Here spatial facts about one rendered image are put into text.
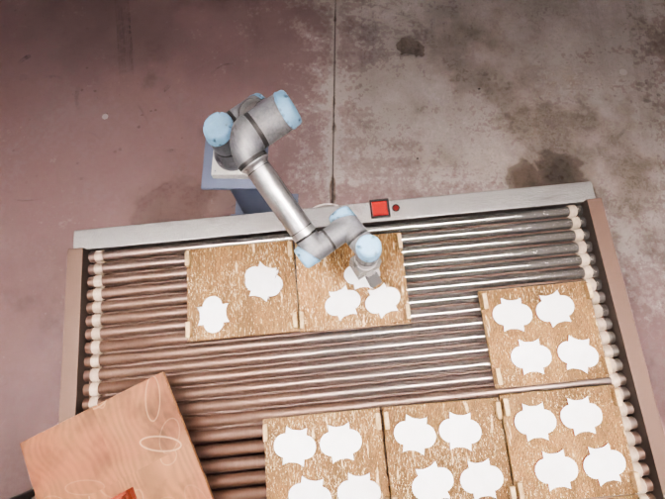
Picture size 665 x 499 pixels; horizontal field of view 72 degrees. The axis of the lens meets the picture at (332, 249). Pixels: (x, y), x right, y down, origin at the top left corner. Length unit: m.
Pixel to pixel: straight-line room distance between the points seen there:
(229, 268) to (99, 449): 0.73
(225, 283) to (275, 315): 0.23
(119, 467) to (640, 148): 3.27
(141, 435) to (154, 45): 2.63
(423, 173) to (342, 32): 1.16
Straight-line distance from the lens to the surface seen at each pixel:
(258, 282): 1.73
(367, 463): 1.73
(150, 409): 1.72
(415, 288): 1.77
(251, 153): 1.37
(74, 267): 2.00
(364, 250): 1.34
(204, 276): 1.81
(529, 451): 1.84
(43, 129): 3.58
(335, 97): 3.16
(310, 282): 1.74
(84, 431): 1.81
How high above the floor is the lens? 2.64
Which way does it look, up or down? 75 degrees down
